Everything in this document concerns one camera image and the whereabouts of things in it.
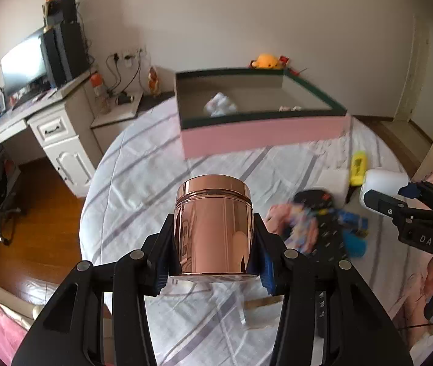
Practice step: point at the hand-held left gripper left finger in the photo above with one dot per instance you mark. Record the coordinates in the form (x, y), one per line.
(159, 259)

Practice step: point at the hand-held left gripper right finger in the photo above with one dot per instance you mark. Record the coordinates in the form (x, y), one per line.
(266, 274)

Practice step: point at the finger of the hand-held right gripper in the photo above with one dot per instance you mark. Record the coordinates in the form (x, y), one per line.
(411, 191)
(384, 204)

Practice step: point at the yellow highlighter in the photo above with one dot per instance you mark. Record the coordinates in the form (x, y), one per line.
(358, 167)

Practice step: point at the pink building block figure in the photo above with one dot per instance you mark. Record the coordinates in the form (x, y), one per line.
(289, 225)

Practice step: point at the square white charger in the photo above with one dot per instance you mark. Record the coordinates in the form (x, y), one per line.
(332, 183)

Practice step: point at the rose gold metal jar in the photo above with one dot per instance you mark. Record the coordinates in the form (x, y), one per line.
(212, 228)

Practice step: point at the black remote control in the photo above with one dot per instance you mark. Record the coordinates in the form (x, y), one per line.
(327, 236)

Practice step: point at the pink box with green rim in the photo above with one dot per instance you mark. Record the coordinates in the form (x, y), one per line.
(258, 133)

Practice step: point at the blue plastic toy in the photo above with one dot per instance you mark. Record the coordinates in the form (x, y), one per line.
(353, 236)

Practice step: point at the white striped quilt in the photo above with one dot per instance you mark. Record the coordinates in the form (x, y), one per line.
(144, 183)

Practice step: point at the white nightstand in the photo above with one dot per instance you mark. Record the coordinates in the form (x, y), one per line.
(113, 118)

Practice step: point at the white desk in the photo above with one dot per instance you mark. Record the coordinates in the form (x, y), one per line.
(67, 137)

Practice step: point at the small black device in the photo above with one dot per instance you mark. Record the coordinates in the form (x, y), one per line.
(124, 98)

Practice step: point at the white figurine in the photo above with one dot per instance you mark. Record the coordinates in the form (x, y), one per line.
(220, 103)

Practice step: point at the orange cap bottle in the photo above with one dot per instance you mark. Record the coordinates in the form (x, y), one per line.
(100, 93)

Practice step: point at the orange snack bag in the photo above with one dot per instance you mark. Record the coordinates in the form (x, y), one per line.
(154, 82)

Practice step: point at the yellow octopus plush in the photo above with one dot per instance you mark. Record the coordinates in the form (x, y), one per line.
(266, 61)

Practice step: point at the stack of papers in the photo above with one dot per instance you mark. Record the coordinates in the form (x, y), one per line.
(33, 98)

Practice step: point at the black computer tower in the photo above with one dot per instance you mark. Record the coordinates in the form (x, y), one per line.
(65, 53)

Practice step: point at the black computer monitor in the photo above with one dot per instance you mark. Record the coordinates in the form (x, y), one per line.
(23, 64)

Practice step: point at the black speaker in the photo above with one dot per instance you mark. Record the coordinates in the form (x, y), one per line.
(62, 9)

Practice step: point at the white wall outlet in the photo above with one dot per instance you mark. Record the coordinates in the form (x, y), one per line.
(128, 55)

